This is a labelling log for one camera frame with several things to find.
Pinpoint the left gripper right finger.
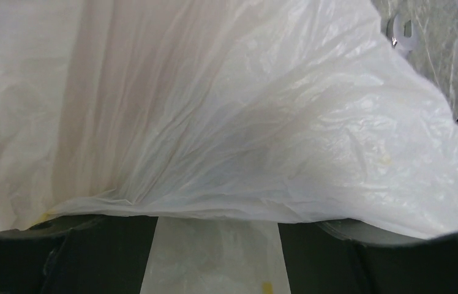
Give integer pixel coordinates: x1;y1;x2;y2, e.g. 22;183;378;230
278;219;458;293

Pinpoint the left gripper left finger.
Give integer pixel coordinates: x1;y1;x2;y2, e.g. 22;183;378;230
0;215;157;293

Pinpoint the white plastic bag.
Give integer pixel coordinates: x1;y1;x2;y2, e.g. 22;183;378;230
0;1;458;293

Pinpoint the silver wrench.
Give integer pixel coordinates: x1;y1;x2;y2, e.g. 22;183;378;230
386;14;419;58

